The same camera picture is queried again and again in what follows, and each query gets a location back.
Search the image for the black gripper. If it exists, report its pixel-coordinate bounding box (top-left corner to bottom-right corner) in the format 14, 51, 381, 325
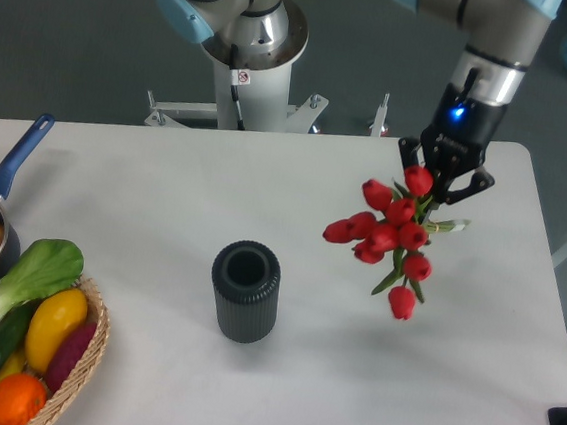
397, 83, 508, 220

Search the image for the red tulip bouquet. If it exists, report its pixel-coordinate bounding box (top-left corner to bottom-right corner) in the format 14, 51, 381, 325
322, 165, 469, 321

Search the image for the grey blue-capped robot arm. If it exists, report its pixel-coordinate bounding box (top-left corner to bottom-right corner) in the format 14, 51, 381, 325
156, 0, 560, 209

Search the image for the dark grey ribbed vase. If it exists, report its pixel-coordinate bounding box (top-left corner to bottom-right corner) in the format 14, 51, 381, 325
211, 240, 282, 344

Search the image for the purple sweet potato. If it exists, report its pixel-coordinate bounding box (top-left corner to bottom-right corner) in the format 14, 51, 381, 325
44, 322, 97, 393

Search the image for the green bok choy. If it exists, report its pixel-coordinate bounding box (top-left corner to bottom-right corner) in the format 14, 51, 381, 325
0, 238, 84, 322

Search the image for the yellow mango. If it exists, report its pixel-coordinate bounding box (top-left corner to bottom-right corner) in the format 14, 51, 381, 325
24, 289, 88, 374

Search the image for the woven wicker basket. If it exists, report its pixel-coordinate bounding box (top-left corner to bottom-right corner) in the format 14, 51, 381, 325
24, 275, 111, 425

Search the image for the orange fruit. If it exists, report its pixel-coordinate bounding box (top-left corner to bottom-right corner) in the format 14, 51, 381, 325
0, 373, 47, 425

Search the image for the black cable on pedestal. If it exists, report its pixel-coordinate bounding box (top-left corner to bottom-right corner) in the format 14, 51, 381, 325
222, 44, 254, 131

